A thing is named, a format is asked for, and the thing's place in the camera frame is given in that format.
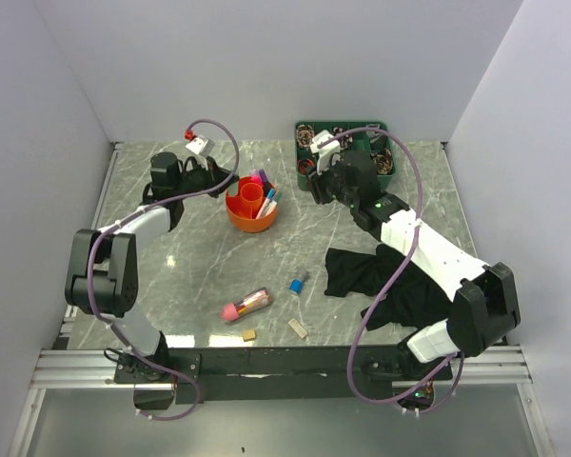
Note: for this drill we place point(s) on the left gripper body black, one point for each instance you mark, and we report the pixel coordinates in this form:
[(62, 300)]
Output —
[(193, 181)]

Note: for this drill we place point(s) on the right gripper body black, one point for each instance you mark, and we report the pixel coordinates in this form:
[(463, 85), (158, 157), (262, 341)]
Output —
[(328, 187)]

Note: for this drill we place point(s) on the orange round organizer container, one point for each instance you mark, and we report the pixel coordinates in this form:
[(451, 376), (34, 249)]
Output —
[(243, 202)]

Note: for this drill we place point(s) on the pink cap black highlighter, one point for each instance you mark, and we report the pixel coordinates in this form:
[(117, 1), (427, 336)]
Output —
[(257, 180)]

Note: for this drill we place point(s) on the purple cap black highlighter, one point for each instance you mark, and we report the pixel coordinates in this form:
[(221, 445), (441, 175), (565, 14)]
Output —
[(263, 176)]

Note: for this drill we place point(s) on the thin blue pen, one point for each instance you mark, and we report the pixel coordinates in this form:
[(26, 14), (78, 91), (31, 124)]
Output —
[(261, 204)]

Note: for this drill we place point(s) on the blue white pen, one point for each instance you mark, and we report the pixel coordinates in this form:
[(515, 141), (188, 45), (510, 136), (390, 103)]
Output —
[(270, 194)]

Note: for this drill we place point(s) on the green cap white pen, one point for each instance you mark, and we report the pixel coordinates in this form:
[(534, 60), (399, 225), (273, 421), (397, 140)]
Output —
[(273, 203)]

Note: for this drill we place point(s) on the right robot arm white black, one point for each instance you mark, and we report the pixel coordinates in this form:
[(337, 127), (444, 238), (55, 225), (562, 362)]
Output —
[(484, 299)]

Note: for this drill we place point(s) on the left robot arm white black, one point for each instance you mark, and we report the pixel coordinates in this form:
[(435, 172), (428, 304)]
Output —
[(102, 278)]

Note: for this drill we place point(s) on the green compartment tray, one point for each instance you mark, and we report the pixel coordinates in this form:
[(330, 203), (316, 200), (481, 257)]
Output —
[(377, 147)]

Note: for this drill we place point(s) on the clear pencil case pink cap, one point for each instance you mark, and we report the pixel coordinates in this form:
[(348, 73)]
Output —
[(255, 300)]

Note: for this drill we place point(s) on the black cloth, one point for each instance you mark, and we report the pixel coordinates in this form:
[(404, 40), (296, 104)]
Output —
[(415, 300)]

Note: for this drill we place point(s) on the white eraser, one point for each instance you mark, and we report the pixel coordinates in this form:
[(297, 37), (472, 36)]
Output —
[(298, 328)]

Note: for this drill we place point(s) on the small tan eraser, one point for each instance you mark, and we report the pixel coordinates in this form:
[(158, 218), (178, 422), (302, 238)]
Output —
[(249, 335)]

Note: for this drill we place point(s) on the black base beam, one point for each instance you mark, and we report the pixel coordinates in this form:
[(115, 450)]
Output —
[(232, 374)]

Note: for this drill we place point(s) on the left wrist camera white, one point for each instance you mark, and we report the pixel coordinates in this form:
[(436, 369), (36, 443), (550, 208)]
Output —
[(199, 146)]

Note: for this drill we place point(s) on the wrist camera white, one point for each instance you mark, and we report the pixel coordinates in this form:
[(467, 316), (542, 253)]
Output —
[(199, 146), (323, 145)]

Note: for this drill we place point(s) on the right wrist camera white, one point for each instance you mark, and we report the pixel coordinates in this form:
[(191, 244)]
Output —
[(323, 145)]

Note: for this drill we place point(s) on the aluminium rail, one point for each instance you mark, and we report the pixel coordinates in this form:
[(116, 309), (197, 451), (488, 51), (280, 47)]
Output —
[(89, 369)]

